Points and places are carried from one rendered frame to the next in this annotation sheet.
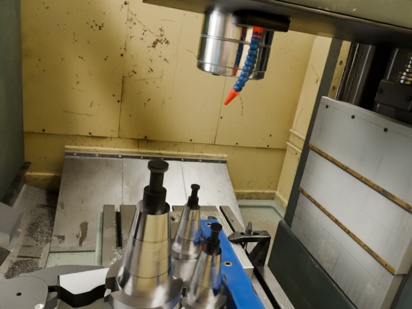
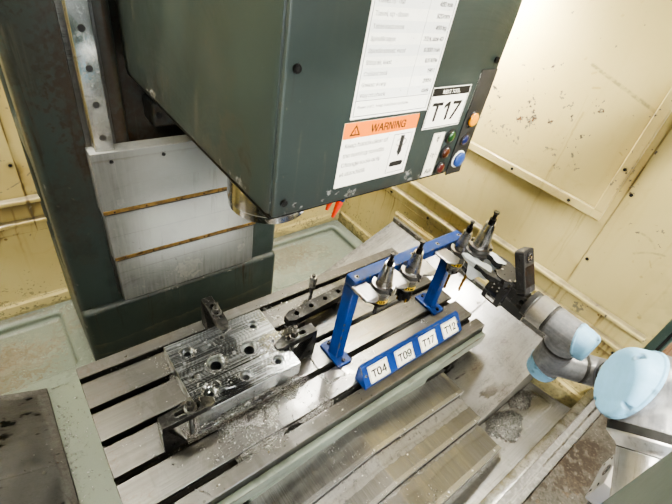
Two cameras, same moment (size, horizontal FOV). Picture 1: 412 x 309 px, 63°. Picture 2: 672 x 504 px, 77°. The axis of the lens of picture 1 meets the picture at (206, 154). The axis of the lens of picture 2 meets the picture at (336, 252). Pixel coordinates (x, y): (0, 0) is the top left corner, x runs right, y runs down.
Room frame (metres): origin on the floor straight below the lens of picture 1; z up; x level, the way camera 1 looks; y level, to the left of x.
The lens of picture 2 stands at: (0.96, 0.70, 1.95)
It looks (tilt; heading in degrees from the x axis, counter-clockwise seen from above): 38 degrees down; 244
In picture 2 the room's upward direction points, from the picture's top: 12 degrees clockwise
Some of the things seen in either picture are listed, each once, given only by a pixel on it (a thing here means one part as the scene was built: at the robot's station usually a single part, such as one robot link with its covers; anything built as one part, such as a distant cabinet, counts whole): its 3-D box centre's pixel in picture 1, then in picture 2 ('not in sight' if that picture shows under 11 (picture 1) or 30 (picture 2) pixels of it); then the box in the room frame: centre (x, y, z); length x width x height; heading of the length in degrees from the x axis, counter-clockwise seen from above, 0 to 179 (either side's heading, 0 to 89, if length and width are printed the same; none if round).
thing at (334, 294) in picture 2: not in sight; (317, 308); (0.55, -0.19, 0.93); 0.26 x 0.05 x 0.06; 23
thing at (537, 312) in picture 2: not in sight; (541, 310); (0.16, 0.23, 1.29); 0.08 x 0.05 x 0.08; 18
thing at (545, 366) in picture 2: not in sight; (555, 360); (0.12, 0.31, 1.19); 0.11 x 0.08 x 0.11; 147
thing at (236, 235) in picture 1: (247, 243); (215, 319); (0.88, -0.17, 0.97); 0.13 x 0.03 x 0.15; 108
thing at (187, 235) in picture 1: (189, 224); (386, 273); (0.46, 0.01, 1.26); 0.04 x 0.04 x 0.07
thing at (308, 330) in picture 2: not in sight; (294, 342); (0.67, -0.04, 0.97); 0.13 x 0.03 x 0.15; 18
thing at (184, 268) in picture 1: (192, 271); (397, 279); (0.41, -0.01, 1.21); 0.07 x 0.05 x 0.01; 108
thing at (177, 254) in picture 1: (185, 248); (382, 286); (0.46, 0.01, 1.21); 0.06 x 0.06 x 0.03
